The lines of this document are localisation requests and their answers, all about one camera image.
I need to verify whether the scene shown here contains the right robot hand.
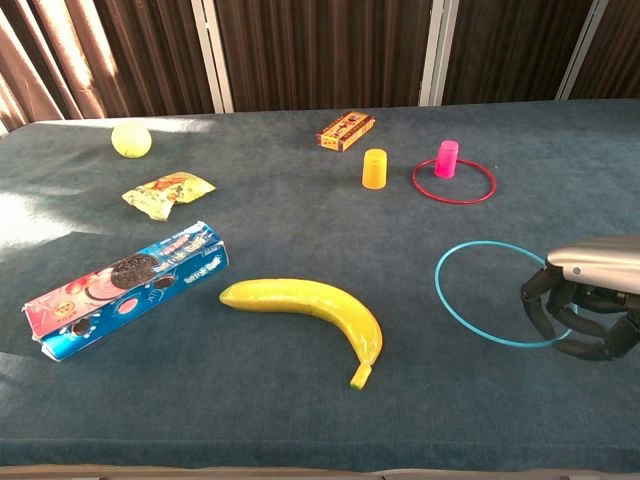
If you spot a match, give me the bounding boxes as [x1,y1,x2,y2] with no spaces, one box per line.
[519,233,640,361]

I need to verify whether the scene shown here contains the blue plastic ring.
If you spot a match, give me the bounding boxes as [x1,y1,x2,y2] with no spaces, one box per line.
[434,240,574,350]

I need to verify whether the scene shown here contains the red plastic ring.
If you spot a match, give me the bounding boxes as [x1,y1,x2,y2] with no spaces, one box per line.
[411,156,498,205]

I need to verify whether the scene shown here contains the pink plastic cup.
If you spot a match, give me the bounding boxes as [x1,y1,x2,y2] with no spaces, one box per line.
[433,139,460,179]

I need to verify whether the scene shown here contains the orange plastic cup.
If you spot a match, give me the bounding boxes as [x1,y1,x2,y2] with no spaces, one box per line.
[361,148,388,191]

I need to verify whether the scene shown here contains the brown pleated curtain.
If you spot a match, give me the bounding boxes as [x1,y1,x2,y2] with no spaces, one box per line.
[569,0,640,101]
[0,0,216,135]
[442,0,594,106]
[214,0,434,113]

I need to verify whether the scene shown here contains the yellow banana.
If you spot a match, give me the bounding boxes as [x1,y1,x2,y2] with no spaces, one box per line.
[219,278,384,391]

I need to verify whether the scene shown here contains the small red yellow box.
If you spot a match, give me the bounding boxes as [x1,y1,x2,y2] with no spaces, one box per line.
[315,110,377,153]

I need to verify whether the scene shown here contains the blue felt table cover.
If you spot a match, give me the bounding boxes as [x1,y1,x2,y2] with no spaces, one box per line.
[0,98,640,474]

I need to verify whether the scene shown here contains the yellow snack packet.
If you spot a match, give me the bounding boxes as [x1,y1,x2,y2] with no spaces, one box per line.
[121,171,217,222]

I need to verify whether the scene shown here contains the blue cookie box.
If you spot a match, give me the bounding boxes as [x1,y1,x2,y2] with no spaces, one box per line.
[21,221,231,363]

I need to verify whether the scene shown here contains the yellow ball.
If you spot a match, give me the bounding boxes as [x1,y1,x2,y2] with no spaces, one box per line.
[111,122,153,159]

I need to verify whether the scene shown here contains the white frame post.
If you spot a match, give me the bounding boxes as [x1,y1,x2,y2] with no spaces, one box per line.
[418,0,459,107]
[191,0,235,114]
[554,0,611,101]

